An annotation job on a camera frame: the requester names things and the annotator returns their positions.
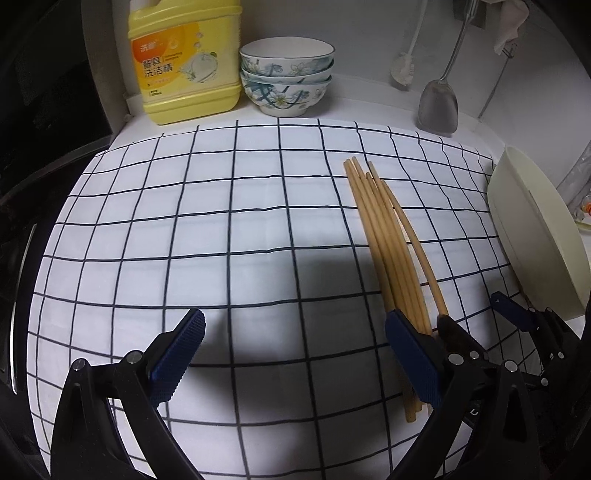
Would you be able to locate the bamboo chopstick four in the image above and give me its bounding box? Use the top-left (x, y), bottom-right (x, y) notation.
top-left (351, 156), bottom-right (424, 414)

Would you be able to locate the bamboo chopstick ten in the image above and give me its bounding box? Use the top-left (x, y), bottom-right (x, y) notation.
top-left (369, 162), bottom-right (449, 315)

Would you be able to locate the bamboo chopstick six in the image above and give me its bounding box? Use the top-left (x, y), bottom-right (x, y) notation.
top-left (366, 173), bottom-right (432, 334)

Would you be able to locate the bamboo chopstick three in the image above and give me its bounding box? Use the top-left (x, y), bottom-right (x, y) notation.
top-left (344, 159), bottom-right (417, 423)

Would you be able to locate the bamboo chopstick five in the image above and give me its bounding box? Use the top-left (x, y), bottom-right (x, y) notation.
top-left (365, 172), bottom-right (425, 333)

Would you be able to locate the cream round tray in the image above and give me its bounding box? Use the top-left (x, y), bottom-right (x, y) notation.
top-left (487, 147), bottom-right (590, 320)

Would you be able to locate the white black grid cloth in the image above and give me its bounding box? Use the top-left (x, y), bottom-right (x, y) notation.
top-left (27, 118), bottom-right (540, 479)

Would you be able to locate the steel spatula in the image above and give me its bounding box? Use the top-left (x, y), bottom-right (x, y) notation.
top-left (417, 0), bottom-right (479, 137)

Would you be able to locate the white bottle brush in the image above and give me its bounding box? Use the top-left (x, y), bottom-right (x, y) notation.
top-left (390, 0), bottom-right (429, 91)

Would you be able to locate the bottom floral bowl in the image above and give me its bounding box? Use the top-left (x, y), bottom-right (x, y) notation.
top-left (240, 76), bottom-right (332, 118)

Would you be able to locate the floral bowl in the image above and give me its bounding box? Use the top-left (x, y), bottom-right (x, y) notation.
top-left (240, 63), bottom-right (334, 85)
top-left (239, 36), bottom-right (335, 76)
top-left (240, 76), bottom-right (332, 118)

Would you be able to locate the middle floral bowl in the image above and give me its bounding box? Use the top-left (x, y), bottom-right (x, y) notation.
top-left (240, 63), bottom-right (334, 85)

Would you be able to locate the beige hanging cloth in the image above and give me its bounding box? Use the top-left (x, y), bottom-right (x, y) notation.
top-left (490, 0), bottom-right (530, 55)

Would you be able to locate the top floral bowl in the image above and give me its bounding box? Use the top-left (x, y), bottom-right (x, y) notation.
top-left (239, 36), bottom-right (335, 76)

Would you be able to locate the yellow detergent bottle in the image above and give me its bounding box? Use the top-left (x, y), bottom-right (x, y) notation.
top-left (128, 0), bottom-right (242, 125)

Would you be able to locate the gas valve with hose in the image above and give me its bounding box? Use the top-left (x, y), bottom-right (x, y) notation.
top-left (572, 193), bottom-right (591, 232)

